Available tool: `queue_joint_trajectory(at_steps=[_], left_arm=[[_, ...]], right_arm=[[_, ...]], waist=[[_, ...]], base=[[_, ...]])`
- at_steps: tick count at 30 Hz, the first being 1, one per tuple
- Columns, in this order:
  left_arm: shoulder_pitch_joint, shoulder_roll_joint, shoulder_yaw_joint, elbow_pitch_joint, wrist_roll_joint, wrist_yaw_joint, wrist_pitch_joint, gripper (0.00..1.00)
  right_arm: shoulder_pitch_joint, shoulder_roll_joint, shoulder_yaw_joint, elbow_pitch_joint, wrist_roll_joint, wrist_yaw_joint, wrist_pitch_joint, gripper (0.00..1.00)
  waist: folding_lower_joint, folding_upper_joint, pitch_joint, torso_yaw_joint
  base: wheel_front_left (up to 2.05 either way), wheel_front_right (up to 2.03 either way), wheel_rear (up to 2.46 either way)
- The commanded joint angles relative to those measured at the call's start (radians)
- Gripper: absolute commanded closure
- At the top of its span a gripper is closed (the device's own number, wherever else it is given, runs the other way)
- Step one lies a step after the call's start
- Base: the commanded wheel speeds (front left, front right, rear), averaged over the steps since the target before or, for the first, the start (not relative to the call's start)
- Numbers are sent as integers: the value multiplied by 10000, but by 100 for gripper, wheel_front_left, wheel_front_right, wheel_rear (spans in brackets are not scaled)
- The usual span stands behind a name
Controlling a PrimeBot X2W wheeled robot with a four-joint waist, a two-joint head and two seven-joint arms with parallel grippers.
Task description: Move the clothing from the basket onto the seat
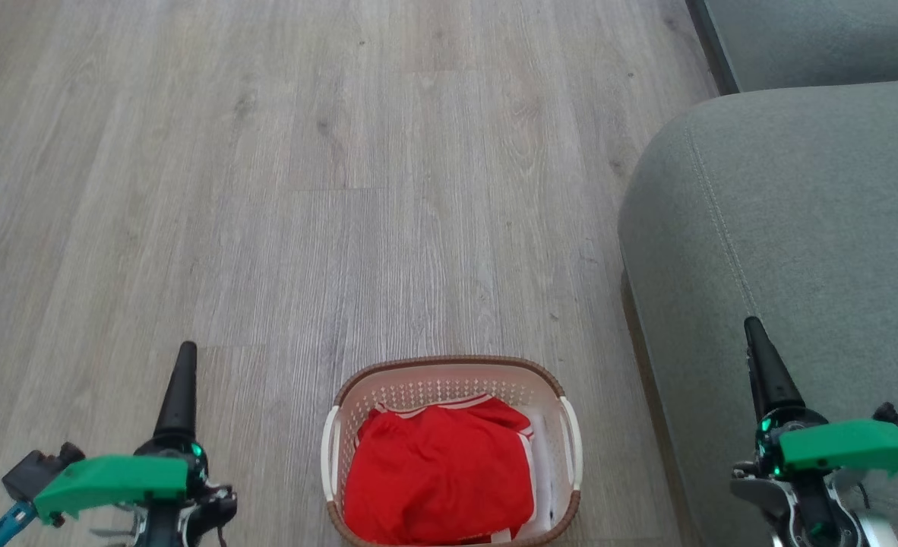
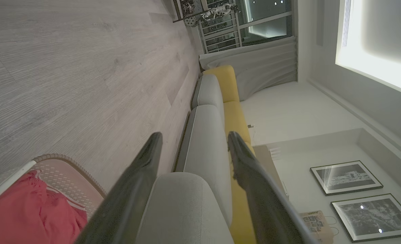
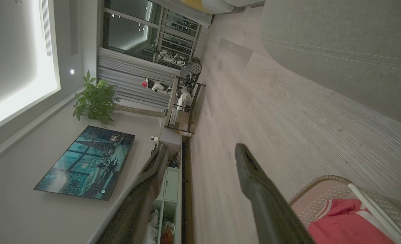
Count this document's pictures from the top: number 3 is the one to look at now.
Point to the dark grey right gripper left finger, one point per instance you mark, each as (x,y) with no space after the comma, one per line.
(136,203)

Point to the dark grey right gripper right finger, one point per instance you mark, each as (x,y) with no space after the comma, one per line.
(268,210)

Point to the red and white cloth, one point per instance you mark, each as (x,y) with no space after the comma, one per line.
(343,227)

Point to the grey and yellow sofa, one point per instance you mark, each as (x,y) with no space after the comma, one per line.
(339,40)

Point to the mint green television cabinet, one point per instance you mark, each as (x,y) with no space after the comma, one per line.
(171,184)

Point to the woven laundry basket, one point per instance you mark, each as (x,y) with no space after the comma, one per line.
(316,200)

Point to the cardboard box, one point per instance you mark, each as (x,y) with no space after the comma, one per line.
(184,119)

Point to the round coffee table metal legs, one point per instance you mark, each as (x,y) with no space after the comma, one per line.
(172,101)

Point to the green potted tree plant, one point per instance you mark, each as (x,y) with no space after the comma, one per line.
(95,101)

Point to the white appliance under table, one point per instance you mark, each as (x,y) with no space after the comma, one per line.
(184,96)

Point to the robot figure with santa hat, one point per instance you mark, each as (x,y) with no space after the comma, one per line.
(156,86)

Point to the grey curtain beside plant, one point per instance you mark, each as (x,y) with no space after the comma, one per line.
(132,78)

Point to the white humanoid robot figure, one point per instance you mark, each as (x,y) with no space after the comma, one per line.
(171,58)

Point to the balcony glass window door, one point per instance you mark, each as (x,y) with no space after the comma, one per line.
(132,30)

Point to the ceiling air vent grille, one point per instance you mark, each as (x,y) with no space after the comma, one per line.
(46,27)

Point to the wall-mounted flat television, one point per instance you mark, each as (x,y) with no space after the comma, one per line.
(88,162)

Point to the small white security camera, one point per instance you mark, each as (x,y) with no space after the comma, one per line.
(153,138)

